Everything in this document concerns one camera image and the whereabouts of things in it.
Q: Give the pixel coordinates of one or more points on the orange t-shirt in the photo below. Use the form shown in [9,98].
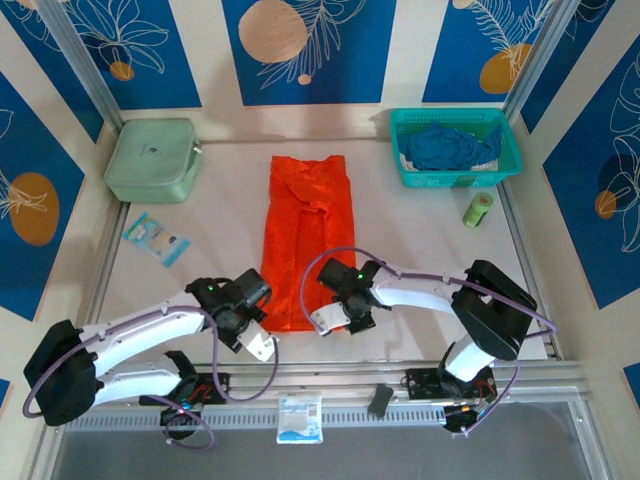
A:
[285,240]

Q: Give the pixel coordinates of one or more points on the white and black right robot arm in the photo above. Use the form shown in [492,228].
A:
[430,295]

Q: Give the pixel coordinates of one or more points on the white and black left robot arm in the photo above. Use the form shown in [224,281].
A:
[130,335]

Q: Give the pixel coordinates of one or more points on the blue and white blister packet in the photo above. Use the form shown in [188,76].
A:
[157,240]

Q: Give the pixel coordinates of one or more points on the black bone-shaped clip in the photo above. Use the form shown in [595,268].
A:
[380,400]

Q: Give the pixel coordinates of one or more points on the white surgical packet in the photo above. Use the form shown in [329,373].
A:
[299,417]

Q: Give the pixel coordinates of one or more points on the green cylindrical bottle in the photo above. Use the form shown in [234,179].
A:
[477,207]

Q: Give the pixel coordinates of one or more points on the pale green lidded box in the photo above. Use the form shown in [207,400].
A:
[150,160]

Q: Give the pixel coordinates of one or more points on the blue t-shirt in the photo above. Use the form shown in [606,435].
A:
[445,147]

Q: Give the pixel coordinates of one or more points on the white cloth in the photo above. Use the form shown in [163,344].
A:
[486,165]

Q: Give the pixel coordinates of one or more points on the teal plastic basket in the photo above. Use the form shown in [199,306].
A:
[507,150]

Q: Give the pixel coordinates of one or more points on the blue poster with orange oval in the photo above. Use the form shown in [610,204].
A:
[35,200]

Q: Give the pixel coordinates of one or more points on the blue poster with flower outline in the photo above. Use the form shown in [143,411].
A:
[165,75]

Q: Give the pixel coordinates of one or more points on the blue poster, large peach circle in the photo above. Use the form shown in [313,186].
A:
[350,50]

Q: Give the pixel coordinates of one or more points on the blue poster, dark blue blob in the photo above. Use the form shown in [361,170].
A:
[600,200]

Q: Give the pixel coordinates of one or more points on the blue poster, fern, orange circle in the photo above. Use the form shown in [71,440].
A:
[450,50]

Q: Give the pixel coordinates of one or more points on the blue poster with leaf outline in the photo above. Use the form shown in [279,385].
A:
[30,60]

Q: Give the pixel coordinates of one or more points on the blue poster with white lines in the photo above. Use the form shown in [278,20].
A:
[590,50]

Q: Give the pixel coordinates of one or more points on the aluminium frame rail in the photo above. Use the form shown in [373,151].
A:
[320,375]

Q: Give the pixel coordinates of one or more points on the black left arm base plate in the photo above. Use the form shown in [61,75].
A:
[215,387]

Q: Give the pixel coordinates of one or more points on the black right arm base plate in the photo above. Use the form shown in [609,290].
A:
[420,382]

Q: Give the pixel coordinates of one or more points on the aluminium frame post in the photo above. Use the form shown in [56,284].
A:
[540,60]
[82,60]

